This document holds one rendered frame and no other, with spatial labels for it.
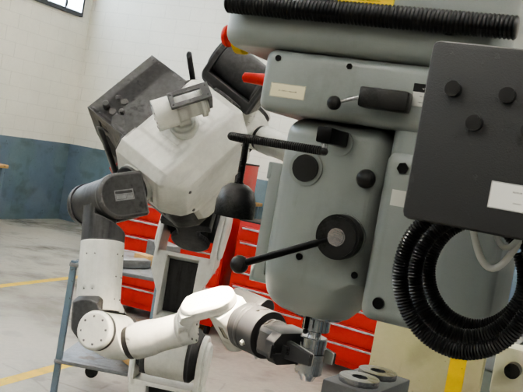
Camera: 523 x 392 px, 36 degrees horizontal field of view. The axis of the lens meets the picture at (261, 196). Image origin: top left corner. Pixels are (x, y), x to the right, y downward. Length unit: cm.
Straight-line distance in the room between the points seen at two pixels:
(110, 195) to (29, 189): 1077
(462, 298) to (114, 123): 90
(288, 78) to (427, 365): 201
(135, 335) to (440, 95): 87
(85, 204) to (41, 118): 1071
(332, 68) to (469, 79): 36
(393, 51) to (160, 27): 1117
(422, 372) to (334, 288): 189
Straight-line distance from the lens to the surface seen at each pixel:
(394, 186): 121
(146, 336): 159
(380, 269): 122
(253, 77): 154
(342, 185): 126
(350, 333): 613
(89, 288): 165
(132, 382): 214
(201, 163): 172
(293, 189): 129
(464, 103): 94
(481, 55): 95
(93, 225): 167
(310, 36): 127
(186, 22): 1213
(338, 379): 182
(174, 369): 208
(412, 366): 314
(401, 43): 122
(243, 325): 146
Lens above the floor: 156
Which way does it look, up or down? 3 degrees down
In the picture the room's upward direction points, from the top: 10 degrees clockwise
